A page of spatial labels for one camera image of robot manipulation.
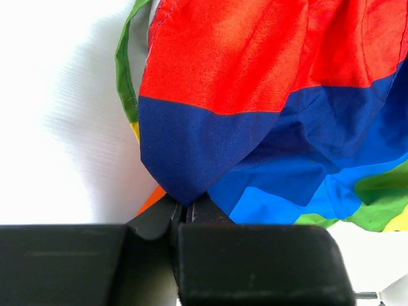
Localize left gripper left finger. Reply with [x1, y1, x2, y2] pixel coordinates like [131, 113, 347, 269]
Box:
[127, 194, 177, 241]

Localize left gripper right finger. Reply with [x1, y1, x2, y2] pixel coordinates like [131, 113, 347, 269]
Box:
[184, 193, 235, 227]

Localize rainbow striped shorts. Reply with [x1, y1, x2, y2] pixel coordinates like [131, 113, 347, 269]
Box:
[115, 1, 407, 232]

